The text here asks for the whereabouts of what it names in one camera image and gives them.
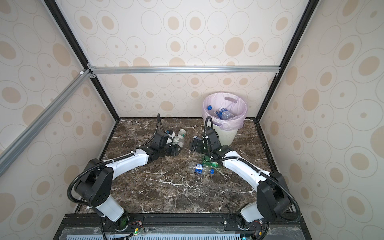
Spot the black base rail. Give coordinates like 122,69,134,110
54,213,311,240

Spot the aluminium rail left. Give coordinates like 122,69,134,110
1,70,91,175

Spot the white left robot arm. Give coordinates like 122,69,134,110
68,129,186,223

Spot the horizontal aluminium rail back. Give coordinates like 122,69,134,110
91,66,280,74

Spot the white waste bin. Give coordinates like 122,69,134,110
214,123,240,146

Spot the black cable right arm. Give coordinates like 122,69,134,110
203,115,302,223

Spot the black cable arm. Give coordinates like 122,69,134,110
66,113,166,207
203,115,302,223

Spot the pink bin liner bag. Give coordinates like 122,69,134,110
202,92,248,131

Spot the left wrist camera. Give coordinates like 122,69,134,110
165,130,178,146

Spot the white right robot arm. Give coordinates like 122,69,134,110
190,127,293,223

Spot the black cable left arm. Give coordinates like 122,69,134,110
66,113,166,207

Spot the small crushed bottle blue cap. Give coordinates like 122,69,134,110
188,162,215,176

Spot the green bottle yellow cap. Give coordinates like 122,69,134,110
203,156,219,168

